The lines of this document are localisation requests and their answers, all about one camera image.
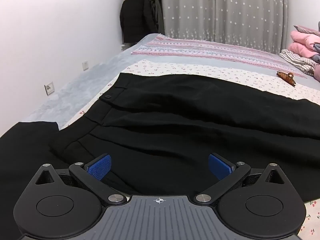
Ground brown hair claw clip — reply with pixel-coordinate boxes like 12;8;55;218
276;71;295;87

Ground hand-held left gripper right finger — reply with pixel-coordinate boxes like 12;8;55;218
194;153;287;203

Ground pile of folded clothes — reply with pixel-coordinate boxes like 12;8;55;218
287;30;320;60

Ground black pants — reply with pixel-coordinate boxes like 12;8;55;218
49;72;320;202

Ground mauve grey cushion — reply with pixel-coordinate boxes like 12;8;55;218
293;25;320;35

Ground grey star print curtain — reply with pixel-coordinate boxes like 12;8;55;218
159;0;289;54

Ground cherry print bed sheet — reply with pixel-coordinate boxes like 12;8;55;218
59;59;320;240

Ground hanging grey coat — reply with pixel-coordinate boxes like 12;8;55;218
143;0;165;34

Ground hanging black coat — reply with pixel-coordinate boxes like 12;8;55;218
119;0;160;44

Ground pink striped blanket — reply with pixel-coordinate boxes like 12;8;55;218
131;35;307;78

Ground grey striped cloth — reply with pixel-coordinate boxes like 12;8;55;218
279;49;316;76

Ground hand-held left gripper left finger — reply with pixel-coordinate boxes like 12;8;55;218
34;154;127;204

